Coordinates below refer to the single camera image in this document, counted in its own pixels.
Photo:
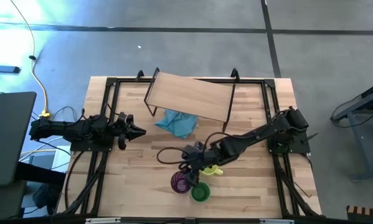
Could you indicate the yellow ribbed mug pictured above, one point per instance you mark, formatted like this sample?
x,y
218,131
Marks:
x,y
209,171

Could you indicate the black aluminium table frame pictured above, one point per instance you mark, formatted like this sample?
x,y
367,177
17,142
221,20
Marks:
x,y
268,82

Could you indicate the silver table bracket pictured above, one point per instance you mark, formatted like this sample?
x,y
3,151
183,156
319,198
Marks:
x,y
102,220
276,221

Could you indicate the purple faceted plastic cup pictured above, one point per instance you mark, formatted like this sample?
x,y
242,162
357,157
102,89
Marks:
x,y
178,185

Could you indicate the blue cloth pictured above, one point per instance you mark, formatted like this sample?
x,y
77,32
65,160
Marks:
x,y
177,124

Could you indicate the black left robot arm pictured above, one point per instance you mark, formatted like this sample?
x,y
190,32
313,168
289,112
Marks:
x,y
64,129

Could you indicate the orange black striped object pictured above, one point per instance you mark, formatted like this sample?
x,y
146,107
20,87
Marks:
x,y
365,212

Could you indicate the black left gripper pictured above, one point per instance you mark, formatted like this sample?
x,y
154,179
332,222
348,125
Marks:
x,y
122,123

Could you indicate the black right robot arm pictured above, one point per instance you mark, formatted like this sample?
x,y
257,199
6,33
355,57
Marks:
x,y
251,137

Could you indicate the green plastic cup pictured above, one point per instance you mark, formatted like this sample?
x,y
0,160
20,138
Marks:
x,y
200,193

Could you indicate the black floor bar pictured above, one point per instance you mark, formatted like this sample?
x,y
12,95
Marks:
x,y
2,69

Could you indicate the wooden shelf black metal frame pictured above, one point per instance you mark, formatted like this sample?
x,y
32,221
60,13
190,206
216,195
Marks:
x,y
189,95

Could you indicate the black bag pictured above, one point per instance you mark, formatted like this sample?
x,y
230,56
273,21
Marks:
x,y
46,196

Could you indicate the black desk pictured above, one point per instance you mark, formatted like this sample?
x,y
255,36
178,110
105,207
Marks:
x,y
8,137

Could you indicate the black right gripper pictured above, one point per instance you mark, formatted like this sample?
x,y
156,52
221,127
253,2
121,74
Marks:
x,y
194,155

